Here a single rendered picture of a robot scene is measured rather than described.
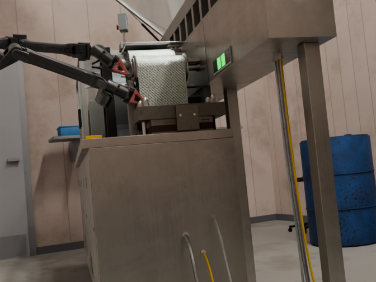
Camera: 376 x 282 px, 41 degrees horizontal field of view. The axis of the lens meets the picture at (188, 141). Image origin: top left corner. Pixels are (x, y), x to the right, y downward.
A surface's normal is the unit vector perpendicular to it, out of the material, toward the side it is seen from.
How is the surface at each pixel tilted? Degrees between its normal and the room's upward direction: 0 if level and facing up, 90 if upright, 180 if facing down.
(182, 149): 90
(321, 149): 90
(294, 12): 90
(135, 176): 90
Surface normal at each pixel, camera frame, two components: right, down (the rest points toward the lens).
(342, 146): -0.11, -0.05
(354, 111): -0.91, 0.06
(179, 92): 0.23, -0.07
